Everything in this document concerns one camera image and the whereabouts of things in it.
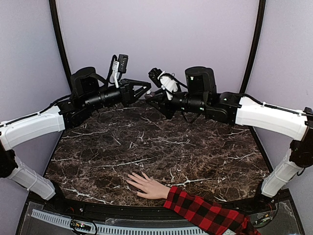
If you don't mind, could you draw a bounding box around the small green circuit board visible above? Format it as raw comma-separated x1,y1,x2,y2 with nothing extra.
70,220,91,231

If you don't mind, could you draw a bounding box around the black right frame post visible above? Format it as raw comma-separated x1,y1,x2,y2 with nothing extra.
240,0,266,93

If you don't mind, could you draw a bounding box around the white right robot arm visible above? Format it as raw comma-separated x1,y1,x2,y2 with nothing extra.
146,67,313,212

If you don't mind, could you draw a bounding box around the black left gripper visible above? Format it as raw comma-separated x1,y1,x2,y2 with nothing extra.
84,78,152,112

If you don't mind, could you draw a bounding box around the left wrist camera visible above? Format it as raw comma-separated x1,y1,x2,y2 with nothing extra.
107,54,129,88

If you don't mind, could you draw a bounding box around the black front table rail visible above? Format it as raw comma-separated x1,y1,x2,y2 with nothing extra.
56,197,257,221

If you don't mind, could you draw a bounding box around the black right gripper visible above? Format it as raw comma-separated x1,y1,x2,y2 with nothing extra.
145,87,208,119

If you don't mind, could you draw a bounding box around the grey slotted cable duct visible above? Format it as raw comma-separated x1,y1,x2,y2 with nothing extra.
31,209,205,235

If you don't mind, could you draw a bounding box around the red plaid sleeve forearm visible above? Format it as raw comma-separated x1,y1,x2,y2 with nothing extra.
164,186,260,235

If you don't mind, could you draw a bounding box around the mannequin hand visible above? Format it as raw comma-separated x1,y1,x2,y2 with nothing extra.
126,172,170,200

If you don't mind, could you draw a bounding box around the black frame post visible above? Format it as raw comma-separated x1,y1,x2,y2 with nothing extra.
49,0,71,79
240,0,266,93

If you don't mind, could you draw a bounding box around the black left frame post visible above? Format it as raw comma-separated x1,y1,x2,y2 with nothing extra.
49,0,71,79

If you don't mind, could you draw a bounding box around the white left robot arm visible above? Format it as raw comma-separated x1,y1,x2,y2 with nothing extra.
0,67,151,213

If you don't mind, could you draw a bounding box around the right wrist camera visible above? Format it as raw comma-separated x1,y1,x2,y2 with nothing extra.
148,68,181,100

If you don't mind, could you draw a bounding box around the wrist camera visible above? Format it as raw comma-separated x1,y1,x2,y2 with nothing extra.
107,54,129,88
148,68,181,100

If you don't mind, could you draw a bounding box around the right wiring board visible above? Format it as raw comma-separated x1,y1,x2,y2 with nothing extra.
253,213,276,228

